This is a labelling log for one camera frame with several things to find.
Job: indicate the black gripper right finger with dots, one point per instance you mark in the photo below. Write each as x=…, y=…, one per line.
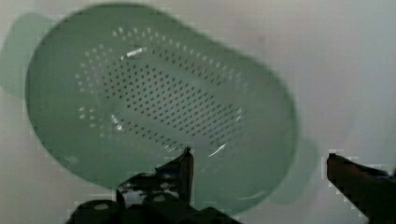
x=370, y=190

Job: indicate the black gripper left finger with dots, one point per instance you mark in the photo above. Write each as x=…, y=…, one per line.
x=161, y=197

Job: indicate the green plastic strainer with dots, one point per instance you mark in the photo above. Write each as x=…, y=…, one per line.
x=118, y=89

